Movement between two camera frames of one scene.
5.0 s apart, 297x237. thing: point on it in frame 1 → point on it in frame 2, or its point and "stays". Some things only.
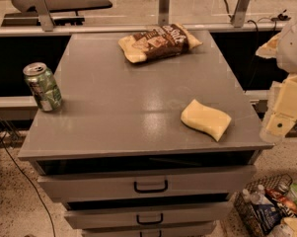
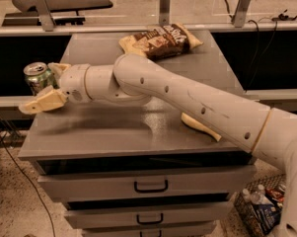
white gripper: (294, 48) → (73, 81)
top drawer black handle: (151, 191) stays
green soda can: (43, 86) stays
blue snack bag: (267, 215) stays
